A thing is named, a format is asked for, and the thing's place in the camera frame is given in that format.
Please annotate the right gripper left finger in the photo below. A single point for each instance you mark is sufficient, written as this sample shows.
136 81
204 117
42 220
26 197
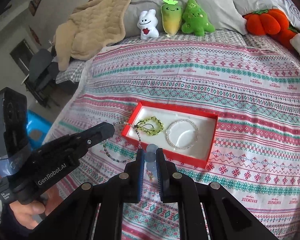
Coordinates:
132 188

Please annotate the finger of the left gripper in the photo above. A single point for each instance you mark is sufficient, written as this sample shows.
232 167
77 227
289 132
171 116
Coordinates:
93 136

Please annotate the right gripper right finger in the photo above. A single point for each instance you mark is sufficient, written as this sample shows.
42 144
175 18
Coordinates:
169 179

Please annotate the red jewelry box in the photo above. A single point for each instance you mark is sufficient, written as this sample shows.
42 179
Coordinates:
186 134

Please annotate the person's left hand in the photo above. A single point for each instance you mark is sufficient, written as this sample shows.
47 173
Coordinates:
24 213

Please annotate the blue plastic stool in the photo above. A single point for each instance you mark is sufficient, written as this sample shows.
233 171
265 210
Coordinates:
37 129

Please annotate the dark office chair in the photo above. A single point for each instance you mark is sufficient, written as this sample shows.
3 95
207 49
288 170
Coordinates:
39 77

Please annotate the patterned bedspread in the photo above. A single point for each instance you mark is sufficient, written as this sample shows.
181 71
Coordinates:
252 83

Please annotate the beige quilted blanket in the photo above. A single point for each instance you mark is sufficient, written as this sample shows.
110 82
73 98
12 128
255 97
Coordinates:
91 27

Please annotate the white ghost plush toy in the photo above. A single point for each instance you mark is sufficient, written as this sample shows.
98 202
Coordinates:
147 24

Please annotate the yellow green carrot plush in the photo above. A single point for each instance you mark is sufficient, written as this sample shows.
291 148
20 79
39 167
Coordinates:
171 12

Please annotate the green tree plush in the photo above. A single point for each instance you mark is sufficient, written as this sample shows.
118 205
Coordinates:
195 20

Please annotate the orange pumpkin plush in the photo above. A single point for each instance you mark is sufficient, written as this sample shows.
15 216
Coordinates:
271 22

